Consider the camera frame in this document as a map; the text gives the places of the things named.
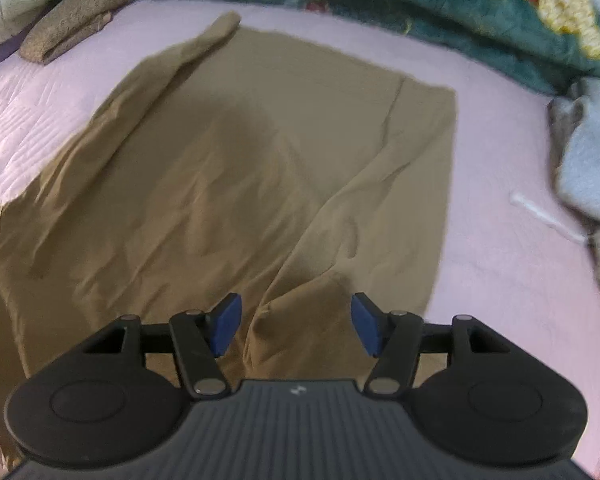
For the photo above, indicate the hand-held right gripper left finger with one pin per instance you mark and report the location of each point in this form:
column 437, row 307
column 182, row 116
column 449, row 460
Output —
column 226, row 325

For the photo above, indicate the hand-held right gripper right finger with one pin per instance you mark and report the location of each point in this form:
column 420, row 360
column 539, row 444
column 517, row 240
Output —
column 366, row 325

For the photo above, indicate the khaki garment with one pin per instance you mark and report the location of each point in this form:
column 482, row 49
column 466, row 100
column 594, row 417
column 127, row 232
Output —
column 220, row 185

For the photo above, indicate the pink quilted bed cover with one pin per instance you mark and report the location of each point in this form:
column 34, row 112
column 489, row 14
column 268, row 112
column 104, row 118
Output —
column 490, row 220

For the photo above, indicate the white strip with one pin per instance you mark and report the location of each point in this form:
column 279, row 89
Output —
column 540, row 212

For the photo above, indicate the grey garment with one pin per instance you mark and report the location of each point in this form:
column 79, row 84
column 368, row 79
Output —
column 587, row 160

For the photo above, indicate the brown fuzzy folded cloth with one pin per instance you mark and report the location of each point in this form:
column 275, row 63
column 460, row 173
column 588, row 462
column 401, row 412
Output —
column 70, row 20

